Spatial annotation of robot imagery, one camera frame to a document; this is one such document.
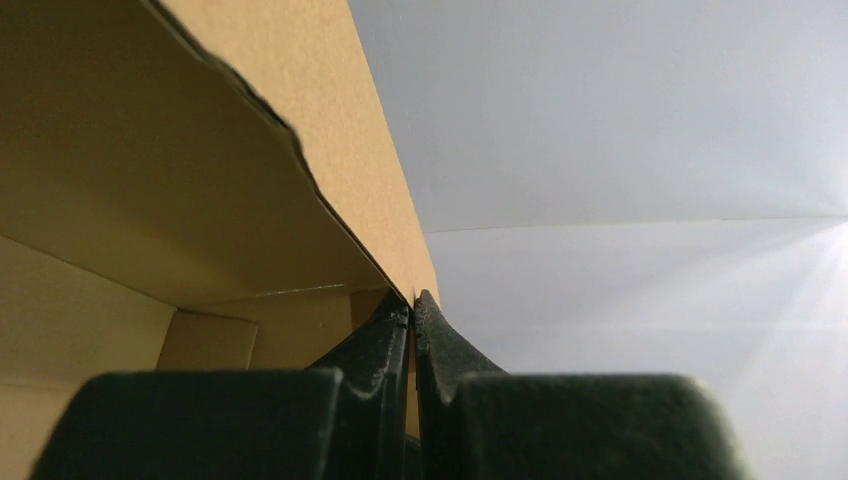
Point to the brown cardboard box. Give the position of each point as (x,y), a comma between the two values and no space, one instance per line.
(187,185)

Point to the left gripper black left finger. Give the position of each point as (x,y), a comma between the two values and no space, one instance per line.
(343,417)

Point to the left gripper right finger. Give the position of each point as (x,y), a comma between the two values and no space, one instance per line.
(479,422)

